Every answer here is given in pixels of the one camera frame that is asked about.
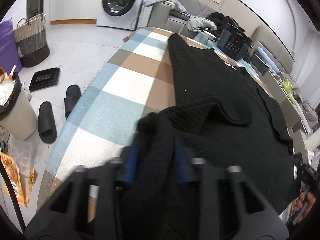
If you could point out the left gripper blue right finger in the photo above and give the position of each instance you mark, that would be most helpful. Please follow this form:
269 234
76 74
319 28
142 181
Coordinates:
184 162

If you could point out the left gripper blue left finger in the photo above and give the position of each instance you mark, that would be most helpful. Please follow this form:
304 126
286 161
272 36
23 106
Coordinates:
126 172

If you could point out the black knit sweater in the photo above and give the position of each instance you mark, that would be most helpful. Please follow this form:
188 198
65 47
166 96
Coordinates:
223 203

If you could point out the checkered tablecloth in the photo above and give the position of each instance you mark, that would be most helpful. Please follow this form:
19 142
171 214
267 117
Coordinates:
137 82

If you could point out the black slipper near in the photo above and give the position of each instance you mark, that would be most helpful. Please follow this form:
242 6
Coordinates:
46 123

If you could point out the black slipper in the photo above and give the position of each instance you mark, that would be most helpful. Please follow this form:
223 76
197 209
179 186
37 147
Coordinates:
73 94
46 123

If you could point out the black slipper far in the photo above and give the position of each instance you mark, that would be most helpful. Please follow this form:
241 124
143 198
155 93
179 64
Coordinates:
73 94

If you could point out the green toy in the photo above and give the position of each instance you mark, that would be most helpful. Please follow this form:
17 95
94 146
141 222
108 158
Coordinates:
286 84

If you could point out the orange snack bag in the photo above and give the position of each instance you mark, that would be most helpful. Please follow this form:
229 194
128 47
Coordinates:
12 171

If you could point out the beige trash bin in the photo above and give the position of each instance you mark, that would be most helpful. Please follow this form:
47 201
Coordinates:
17 115

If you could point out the black electric pressure cooker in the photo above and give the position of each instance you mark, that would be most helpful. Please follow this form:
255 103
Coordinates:
233 42

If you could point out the grey sofa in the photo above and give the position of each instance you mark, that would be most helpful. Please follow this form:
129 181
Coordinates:
187 23

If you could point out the white washing machine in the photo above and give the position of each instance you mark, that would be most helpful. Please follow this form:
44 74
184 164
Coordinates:
120 14

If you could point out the purple bag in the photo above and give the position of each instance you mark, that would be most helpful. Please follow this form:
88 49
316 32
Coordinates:
9 56

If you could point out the woven laundry basket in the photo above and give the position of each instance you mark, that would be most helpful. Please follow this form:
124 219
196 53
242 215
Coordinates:
31 39

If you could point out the white kitchen cabinets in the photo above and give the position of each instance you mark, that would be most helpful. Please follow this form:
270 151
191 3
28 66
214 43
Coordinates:
74 11

